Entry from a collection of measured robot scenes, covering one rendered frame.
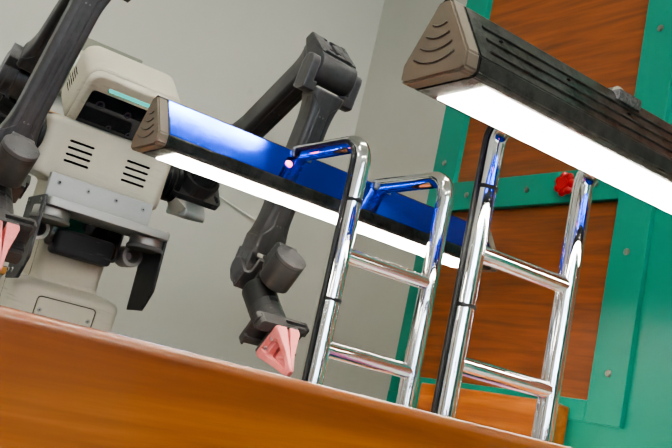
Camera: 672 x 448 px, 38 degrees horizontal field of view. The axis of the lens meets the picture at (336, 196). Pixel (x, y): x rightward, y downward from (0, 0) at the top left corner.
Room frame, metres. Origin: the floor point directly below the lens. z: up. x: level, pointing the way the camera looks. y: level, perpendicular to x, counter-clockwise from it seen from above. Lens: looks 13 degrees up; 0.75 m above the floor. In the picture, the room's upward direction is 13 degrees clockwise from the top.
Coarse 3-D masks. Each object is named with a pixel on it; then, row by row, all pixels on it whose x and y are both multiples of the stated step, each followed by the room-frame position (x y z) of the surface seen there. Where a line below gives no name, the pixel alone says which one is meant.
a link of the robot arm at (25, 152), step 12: (12, 132) 1.41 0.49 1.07; (0, 144) 1.38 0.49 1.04; (12, 144) 1.38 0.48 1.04; (24, 144) 1.40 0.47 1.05; (0, 156) 1.38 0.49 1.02; (12, 156) 1.37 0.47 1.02; (24, 156) 1.38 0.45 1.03; (36, 156) 1.40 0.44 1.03; (0, 168) 1.39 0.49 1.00; (12, 168) 1.39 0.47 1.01; (24, 168) 1.39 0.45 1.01; (0, 180) 1.40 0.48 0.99; (12, 180) 1.40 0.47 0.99; (24, 180) 1.43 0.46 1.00; (12, 192) 1.48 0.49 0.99; (24, 192) 1.51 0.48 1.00
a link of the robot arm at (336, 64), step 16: (304, 48) 1.71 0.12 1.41; (320, 48) 1.64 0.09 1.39; (336, 48) 1.69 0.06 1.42; (320, 64) 1.62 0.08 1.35; (336, 64) 1.63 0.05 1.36; (352, 64) 1.67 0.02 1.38; (288, 80) 1.75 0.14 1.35; (320, 80) 1.63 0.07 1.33; (336, 80) 1.64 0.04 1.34; (352, 80) 1.65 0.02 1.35; (272, 96) 1.79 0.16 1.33; (288, 96) 1.76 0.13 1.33; (256, 112) 1.83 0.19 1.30; (272, 112) 1.80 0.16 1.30; (288, 112) 1.81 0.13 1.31; (240, 128) 1.87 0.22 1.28; (256, 128) 1.85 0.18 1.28; (272, 128) 1.85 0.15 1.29
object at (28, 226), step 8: (0, 200) 1.40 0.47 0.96; (8, 200) 1.41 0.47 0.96; (0, 208) 1.38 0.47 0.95; (8, 208) 1.40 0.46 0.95; (8, 216) 1.38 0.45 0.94; (16, 216) 1.38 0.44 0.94; (24, 224) 1.39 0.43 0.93; (32, 224) 1.40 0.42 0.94; (24, 232) 1.41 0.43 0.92; (32, 232) 1.40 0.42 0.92; (16, 240) 1.41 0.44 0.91; (24, 240) 1.42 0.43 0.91; (24, 248) 1.42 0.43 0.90
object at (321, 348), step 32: (352, 160) 1.20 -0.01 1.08; (352, 192) 1.20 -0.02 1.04; (384, 192) 1.40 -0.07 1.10; (448, 192) 1.28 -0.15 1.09; (352, 224) 1.20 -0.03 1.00; (448, 224) 1.28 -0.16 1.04; (352, 256) 1.20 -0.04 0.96; (320, 320) 1.20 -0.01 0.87; (416, 320) 1.28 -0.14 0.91; (320, 352) 1.19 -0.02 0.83; (352, 352) 1.22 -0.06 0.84; (416, 352) 1.28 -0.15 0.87; (320, 384) 1.20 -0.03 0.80; (416, 384) 1.28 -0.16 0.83
